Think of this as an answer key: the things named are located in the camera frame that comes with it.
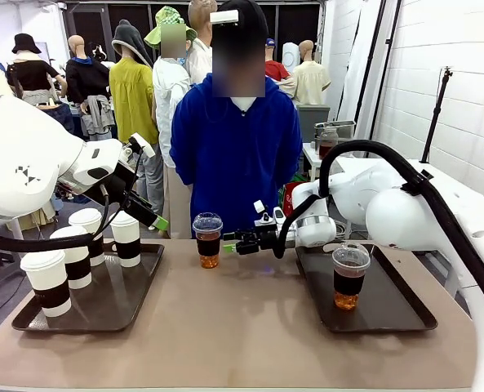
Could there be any gray stool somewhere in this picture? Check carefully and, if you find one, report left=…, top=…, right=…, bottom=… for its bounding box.
left=0, top=240, right=29, bottom=299

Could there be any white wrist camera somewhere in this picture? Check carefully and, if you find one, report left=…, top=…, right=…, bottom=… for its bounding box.
left=252, top=199, right=286, bottom=228
left=127, top=132, right=156, bottom=158

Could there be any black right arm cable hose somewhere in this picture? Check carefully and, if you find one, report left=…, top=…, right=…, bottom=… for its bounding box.
left=272, top=139, right=484, bottom=326

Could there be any glass jar of tea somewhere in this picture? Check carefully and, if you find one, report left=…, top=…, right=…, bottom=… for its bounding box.
left=315, top=126, right=340, bottom=160

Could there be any black tripod stand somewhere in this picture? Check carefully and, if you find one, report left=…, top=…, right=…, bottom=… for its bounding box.
left=420, top=65, right=455, bottom=164

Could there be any mannequin in beige blouse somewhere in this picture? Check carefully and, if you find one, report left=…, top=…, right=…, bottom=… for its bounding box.
left=292, top=39, right=332, bottom=106

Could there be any clear iced coffee cup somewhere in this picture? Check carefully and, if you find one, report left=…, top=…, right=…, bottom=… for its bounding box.
left=331, top=243, right=371, bottom=311
left=192, top=212, right=224, bottom=270

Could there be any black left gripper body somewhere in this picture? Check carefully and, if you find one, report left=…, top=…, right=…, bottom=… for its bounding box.
left=101, top=162, right=136, bottom=211

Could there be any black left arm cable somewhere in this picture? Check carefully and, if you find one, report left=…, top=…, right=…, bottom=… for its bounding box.
left=0, top=149, right=144, bottom=253

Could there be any person in blue hoodie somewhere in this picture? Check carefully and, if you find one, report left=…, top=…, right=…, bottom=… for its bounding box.
left=170, top=0, right=304, bottom=241

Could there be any mannequin with black hat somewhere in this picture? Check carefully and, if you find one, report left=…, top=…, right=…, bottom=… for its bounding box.
left=5, top=33, right=68, bottom=107

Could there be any person in red shirt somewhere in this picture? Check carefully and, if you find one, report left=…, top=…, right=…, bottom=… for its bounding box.
left=264, top=38, right=295, bottom=97

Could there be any white rounded appliance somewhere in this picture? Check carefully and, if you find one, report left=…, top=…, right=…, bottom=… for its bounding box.
left=282, top=42, right=300, bottom=73

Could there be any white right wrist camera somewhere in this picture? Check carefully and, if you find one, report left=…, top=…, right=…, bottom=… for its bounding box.
left=252, top=199, right=286, bottom=228

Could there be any mannequin with green bucket hat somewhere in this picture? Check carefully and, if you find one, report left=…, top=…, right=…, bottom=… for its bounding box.
left=144, top=5, right=200, bottom=240

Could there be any white head-mounted device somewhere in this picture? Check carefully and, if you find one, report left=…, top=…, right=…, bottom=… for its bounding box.
left=210, top=11, right=240, bottom=25

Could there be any tall mannequin in cream shirt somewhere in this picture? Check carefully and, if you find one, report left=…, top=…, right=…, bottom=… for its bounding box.
left=186, top=0, right=219, bottom=85

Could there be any white paper coffee cup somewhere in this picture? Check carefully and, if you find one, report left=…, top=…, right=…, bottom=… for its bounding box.
left=109, top=211, right=142, bottom=269
left=49, top=225, right=93, bottom=291
left=20, top=249, right=72, bottom=319
left=68, top=207, right=105, bottom=268

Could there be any mannequin in black sweater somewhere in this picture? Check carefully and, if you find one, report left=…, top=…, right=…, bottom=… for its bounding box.
left=64, top=34, right=116, bottom=142

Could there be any gray bin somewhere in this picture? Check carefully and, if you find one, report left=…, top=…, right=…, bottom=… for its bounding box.
left=296, top=105, right=331, bottom=144

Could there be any blue denim garment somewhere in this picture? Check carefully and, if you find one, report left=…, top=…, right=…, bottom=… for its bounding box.
left=41, top=101, right=78, bottom=136

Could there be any brown plastic tray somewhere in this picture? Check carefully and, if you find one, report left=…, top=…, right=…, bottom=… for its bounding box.
left=11, top=238, right=166, bottom=334
left=295, top=239, right=439, bottom=334

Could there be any red bag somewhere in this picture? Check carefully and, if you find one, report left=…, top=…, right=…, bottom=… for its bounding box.
left=280, top=181, right=308, bottom=217

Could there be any mannequin in yellow top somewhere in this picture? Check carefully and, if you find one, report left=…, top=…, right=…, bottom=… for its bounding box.
left=109, top=19, right=160, bottom=145

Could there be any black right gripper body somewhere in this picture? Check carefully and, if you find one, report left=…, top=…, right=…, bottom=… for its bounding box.
left=245, top=229, right=286, bottom=251

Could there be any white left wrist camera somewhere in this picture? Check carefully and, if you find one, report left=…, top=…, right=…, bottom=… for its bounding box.
left=127, top=132, right=156, bottom=158

